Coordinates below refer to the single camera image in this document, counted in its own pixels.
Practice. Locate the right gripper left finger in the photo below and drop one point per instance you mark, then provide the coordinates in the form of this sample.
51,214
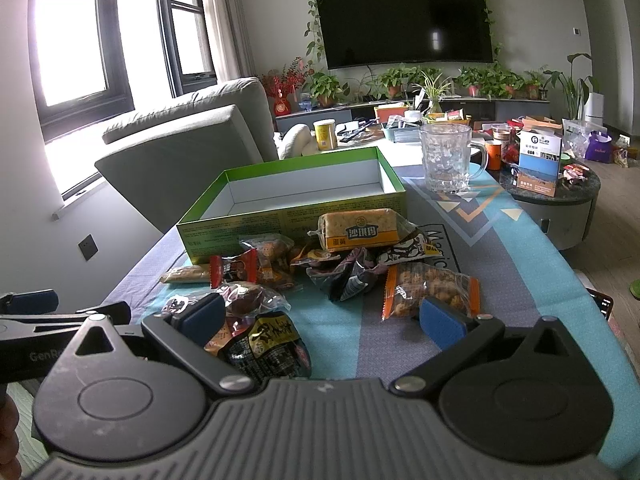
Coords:
181,337

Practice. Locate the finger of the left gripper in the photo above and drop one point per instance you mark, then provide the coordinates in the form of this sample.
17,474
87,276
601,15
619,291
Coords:
38,302
119,312

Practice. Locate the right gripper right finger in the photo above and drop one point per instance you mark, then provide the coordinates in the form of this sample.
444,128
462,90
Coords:
461,339

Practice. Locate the orange sachima cake pack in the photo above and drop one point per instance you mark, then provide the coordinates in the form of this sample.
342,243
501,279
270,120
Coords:
339,231

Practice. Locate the clear bag fried snacks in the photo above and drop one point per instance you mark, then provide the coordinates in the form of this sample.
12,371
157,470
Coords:
272,255

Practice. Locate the person's left hand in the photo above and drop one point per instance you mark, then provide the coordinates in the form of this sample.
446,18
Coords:
10,467

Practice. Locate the tan biscuit packet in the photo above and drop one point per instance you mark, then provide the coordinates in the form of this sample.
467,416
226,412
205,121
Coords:
187,274

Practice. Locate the clear bag brown pastry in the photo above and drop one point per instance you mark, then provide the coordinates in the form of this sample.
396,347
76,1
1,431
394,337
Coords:
242,300

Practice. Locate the orange peanut snack bag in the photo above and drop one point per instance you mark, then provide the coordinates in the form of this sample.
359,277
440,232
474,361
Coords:
408,284

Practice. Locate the blue patterned tablecloth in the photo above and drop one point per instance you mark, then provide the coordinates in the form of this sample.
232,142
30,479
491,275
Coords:
484,234

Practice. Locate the red candy wrapper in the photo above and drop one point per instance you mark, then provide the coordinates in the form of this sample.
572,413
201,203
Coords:
239,268

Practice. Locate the round grey side table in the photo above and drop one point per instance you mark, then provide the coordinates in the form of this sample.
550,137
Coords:
566,217

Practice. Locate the grey armchair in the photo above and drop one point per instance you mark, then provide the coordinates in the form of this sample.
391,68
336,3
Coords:
161,160

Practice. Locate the green cardboard box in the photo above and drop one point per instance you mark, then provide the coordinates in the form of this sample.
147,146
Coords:
287,197

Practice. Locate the clear glass mug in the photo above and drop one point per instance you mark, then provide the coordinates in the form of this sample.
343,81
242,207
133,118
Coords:
451,158

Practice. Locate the orange can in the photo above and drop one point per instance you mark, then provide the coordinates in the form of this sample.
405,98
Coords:
494,155

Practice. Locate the round white coffee table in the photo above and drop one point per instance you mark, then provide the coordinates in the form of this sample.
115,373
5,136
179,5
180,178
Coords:
299,140

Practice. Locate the blue white paper box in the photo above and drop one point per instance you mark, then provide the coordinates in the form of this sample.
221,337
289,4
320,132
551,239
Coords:
539,157

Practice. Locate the blue plastic basket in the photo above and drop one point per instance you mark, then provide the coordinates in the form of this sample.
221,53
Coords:
405,134

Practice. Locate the woven yellow basket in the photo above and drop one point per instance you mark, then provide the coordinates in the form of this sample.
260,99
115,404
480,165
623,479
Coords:
453,117

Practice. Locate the purple gift bag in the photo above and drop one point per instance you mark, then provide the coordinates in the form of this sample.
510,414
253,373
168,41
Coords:
600,147

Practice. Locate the yellow canister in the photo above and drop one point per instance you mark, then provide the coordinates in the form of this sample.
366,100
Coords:
324,131

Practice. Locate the spider plant in vase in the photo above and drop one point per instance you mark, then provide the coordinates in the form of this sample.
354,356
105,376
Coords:
432,86

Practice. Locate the red flower decoration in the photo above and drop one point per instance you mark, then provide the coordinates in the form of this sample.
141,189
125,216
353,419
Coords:
279,84

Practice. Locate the white air purifier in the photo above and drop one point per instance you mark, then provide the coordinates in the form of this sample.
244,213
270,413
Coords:
594,108

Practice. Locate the tall leafy floor plant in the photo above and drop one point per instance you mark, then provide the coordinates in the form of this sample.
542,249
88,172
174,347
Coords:
576,91

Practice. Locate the black wall socket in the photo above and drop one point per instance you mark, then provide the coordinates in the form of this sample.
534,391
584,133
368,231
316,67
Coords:
87,247

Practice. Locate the black window frame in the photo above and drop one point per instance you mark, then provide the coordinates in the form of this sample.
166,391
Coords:
78,61

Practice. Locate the black wall television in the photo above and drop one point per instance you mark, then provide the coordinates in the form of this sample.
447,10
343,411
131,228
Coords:
374,32

